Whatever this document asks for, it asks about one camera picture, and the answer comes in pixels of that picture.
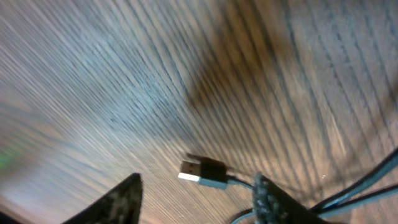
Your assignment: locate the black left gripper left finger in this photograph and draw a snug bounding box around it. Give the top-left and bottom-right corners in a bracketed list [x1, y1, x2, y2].
[64, 173, 143, 224]

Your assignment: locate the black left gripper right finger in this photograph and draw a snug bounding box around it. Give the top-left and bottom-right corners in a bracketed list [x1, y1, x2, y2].
[252, 173, 328, 224]

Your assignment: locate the black cable bundle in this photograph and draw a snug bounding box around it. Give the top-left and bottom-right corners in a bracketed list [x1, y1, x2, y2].
[177, 147, 398, 224]

